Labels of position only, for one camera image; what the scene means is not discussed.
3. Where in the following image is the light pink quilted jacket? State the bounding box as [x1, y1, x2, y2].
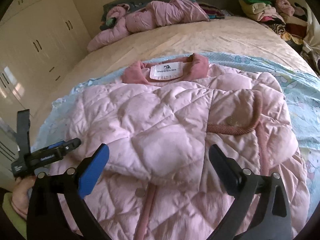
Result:
[50, 64, 310, 239]

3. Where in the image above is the pile of folded clothes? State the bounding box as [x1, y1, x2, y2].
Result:
[239, 0, 319, 56]

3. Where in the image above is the left hand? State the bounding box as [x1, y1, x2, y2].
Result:
[11, 176, 36, 220]

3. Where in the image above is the beige bed sheet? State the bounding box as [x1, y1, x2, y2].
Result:
[30, 16, 315, 142]

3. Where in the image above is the cream wardrobe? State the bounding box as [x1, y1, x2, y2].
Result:
[0, 0, 92, 181]

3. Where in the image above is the dark striped folded garment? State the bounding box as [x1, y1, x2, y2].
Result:
[198, 2, 225, 20]

